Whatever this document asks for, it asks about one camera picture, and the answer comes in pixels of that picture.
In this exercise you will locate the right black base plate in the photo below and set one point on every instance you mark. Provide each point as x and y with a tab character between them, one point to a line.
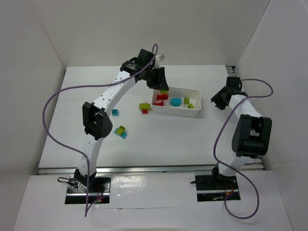
211	190

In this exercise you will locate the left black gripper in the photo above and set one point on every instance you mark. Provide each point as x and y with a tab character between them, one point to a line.
156	76

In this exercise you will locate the red large lego brick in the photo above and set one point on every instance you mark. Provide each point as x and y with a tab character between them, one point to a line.
162	97

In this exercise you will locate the aluminium rail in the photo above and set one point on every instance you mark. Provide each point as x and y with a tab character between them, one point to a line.
230	71
113	170

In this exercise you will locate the blue rounded lego piece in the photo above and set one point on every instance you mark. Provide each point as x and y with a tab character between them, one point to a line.
176	102

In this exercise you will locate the green 2x4 lego brick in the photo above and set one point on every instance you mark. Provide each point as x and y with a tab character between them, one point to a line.
144	106

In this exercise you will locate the blue square lego brick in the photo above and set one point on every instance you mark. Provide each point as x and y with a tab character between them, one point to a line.
115	112

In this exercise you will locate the blue brick under green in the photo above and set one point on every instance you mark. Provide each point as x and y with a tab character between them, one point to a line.
123	136

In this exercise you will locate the aluminium rail front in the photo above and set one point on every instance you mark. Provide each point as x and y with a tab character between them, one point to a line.
113	170

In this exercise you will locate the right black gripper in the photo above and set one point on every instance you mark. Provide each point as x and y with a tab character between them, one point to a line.
222	97

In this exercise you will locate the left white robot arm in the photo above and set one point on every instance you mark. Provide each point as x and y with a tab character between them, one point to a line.
96	115

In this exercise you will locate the red rounded lego piece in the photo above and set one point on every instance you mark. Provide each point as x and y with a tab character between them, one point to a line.
159	103

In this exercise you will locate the white divided container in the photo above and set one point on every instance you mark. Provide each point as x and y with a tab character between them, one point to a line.
183	110

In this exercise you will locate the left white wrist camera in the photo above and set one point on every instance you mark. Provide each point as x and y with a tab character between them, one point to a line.
158	60

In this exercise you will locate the green tilted lego brick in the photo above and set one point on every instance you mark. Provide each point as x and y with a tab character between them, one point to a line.
186	101

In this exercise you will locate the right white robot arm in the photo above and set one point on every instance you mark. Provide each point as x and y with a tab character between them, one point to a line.
251	137

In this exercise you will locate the aluminium rail right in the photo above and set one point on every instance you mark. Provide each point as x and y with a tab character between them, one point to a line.
230	71

